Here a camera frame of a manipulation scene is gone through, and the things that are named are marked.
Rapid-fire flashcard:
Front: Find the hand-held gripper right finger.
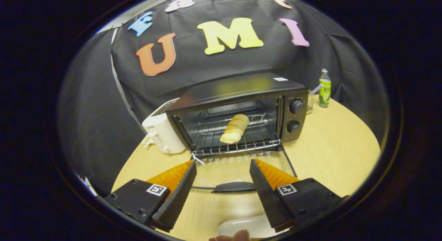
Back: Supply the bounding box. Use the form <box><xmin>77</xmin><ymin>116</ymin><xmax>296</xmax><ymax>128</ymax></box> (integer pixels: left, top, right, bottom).
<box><xmin>249</xmin><ymin>158</ymin><xmax>349</xmax><ymax>233</ymax></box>

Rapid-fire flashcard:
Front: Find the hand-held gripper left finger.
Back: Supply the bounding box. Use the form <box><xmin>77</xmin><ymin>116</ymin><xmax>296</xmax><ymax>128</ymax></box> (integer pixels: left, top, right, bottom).
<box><xmin>104</xmin><ymin>160</ymin><xmax>197</xmax><ymax>232</ymax></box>

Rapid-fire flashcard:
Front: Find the golden bread roll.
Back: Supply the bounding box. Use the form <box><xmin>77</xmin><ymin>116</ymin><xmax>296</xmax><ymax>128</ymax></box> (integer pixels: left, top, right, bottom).
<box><xmin>220</xmin><ymin>114</ymin><xmax>250</xmax><ymax>145</ymax></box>

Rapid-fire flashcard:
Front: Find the black toaster oven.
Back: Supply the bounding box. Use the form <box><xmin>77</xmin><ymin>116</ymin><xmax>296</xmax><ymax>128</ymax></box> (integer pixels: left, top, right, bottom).
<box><xmin>166</xmin><ymin>73</ymin><xmax>309</xmax><ymax>194</ymax></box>

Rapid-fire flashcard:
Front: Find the white pop-up toaster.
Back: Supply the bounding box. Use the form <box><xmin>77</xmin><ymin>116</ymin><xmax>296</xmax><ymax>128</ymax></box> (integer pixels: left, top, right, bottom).
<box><xmin>142</xmin><ymin>98</ymin><xmax>187</xmax><ymax>154</ymax></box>

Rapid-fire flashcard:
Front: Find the white oval plate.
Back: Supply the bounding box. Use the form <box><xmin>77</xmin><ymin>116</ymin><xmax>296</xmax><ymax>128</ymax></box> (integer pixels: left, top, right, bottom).
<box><xmin>217</xmin><ymin>214</ymin><xmax>274</xmax><ymax>239</ymax></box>

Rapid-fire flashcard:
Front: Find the green label drink bottle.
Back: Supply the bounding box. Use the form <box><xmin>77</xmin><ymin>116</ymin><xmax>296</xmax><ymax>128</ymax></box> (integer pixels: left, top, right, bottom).
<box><xmin>318</xmin><ymin>69</ymin><xmax>332</xmax><ymax>108</ymax></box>

